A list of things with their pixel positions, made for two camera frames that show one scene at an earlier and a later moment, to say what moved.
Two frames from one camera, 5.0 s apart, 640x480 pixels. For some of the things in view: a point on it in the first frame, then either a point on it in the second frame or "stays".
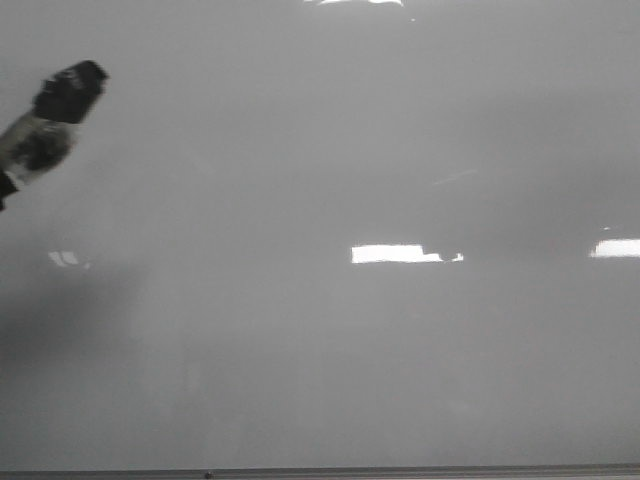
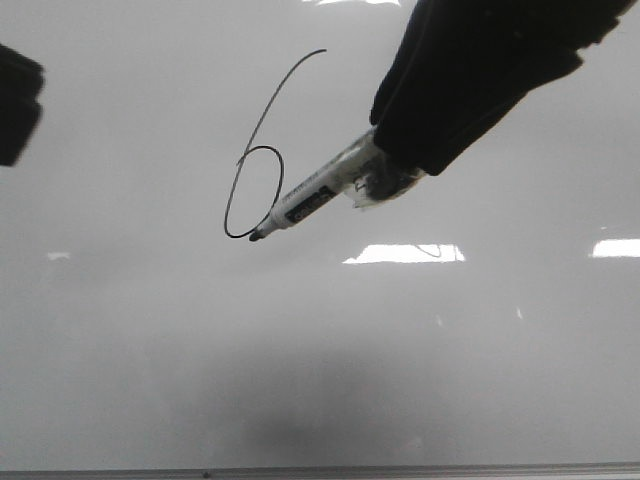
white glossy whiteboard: x=326 y=233 stays
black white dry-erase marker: x=36 y=144 → x=354 y=169
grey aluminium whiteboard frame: x=535 y=472 stays
